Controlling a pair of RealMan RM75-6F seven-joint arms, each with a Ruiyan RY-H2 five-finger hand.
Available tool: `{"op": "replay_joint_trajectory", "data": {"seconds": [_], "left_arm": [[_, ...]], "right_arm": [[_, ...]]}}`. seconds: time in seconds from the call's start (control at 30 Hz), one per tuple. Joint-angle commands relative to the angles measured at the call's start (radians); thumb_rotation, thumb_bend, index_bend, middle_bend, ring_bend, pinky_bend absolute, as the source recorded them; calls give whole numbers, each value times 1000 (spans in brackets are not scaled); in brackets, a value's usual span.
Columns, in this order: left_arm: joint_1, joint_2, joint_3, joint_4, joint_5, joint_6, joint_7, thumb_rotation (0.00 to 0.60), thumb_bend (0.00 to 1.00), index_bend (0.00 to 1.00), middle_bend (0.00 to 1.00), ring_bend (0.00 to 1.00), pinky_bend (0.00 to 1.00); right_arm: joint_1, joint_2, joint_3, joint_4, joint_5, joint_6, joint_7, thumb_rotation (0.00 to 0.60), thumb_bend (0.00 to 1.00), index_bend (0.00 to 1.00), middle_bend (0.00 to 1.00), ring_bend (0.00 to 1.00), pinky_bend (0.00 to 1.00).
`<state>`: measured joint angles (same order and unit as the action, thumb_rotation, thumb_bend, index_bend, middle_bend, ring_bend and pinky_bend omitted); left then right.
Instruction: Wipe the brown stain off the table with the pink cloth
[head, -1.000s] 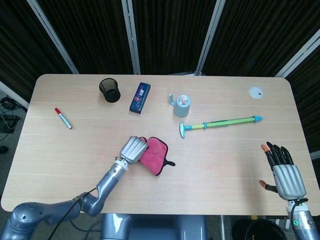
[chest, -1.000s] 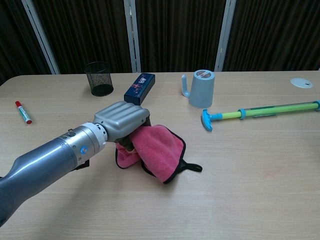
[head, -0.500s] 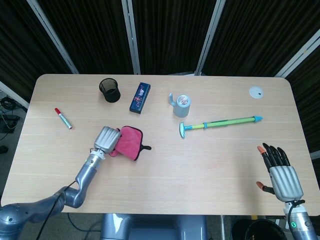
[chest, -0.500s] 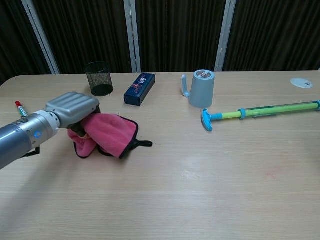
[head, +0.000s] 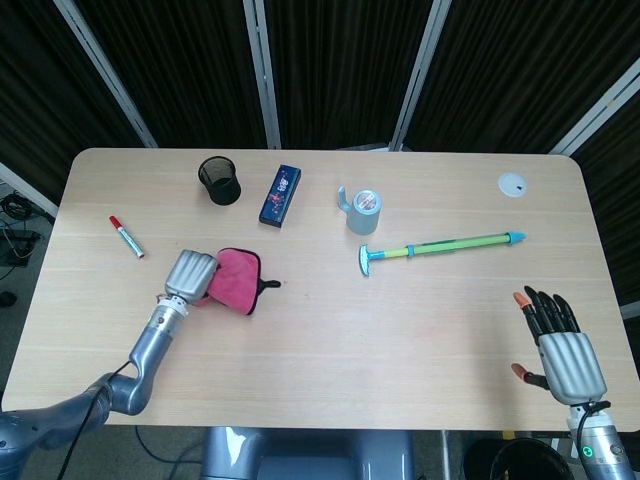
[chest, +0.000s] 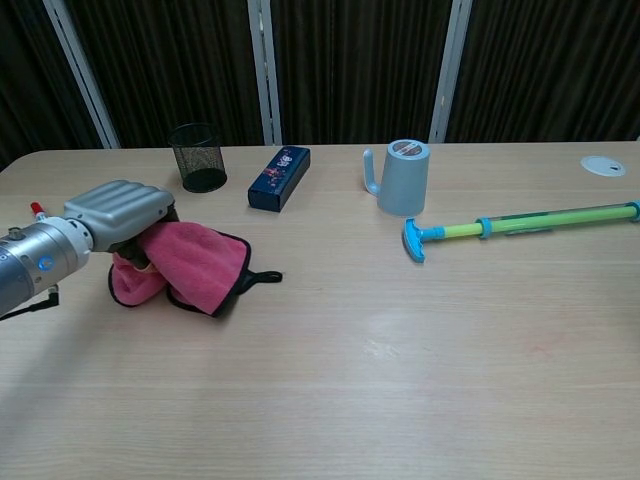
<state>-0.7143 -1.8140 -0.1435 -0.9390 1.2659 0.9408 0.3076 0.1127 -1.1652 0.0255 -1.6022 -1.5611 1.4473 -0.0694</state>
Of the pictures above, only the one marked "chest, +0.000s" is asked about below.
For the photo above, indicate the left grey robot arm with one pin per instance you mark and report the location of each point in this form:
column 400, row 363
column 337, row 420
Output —
column 30, row 260

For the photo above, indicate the red capped whiteboard marker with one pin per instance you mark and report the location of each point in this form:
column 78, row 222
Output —
column 36, row 206

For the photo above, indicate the pink cloth with black trim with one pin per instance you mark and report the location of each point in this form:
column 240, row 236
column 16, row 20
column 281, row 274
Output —
column 200, row 260

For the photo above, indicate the green and blue water pump toy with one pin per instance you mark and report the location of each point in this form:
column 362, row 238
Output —
column 550, row 218

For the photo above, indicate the dark blue printed box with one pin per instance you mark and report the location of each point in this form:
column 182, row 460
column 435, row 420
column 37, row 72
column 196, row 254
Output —
column 277, row 181

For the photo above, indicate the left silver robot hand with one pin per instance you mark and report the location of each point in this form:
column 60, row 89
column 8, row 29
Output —
column 120, row 210

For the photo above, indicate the white partition frame post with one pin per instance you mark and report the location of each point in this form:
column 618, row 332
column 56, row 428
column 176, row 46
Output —
column 450, row 75
column 82, row 75
column 266, row 75

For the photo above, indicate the black mesh pen holder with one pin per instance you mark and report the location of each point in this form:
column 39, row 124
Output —
column 199, row 162

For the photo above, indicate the light blue plastic mug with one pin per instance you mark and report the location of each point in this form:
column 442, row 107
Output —
column 405, row 185

